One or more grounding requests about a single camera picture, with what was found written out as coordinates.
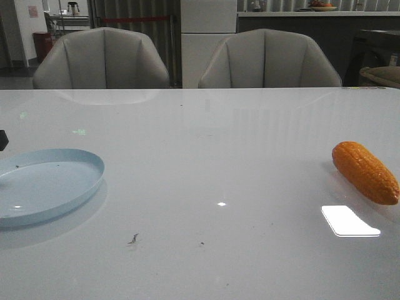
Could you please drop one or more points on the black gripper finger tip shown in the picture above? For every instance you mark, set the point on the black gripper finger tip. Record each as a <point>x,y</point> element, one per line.
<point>3,140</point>

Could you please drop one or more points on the light blue plate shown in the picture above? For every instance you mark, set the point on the light blue plate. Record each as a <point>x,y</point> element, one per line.
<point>42,185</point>

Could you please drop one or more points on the orange corn cob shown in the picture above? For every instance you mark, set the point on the orange corn cob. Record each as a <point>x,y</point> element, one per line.
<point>366,172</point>

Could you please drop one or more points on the red bin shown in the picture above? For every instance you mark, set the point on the red bin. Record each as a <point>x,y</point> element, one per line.
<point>43,43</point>

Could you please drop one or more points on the grey chair left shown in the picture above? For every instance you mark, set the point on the grey chair left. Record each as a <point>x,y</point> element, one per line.
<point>102,58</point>

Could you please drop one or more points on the grey chair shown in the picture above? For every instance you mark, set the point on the grey chair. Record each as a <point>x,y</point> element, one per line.
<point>102,58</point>
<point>267,58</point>

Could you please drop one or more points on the white refrigerator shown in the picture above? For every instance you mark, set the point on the white refrigerator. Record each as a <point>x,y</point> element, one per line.
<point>203,25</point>

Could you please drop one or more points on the grey chair right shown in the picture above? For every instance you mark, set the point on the grey chair right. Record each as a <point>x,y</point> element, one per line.
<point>267,58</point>

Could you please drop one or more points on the fruit bowl on counter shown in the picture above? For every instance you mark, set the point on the fruit bowl on counter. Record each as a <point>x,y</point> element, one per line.
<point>321,6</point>

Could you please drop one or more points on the dark side table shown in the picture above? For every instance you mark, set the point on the dark side table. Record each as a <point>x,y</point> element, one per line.
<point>371,48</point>

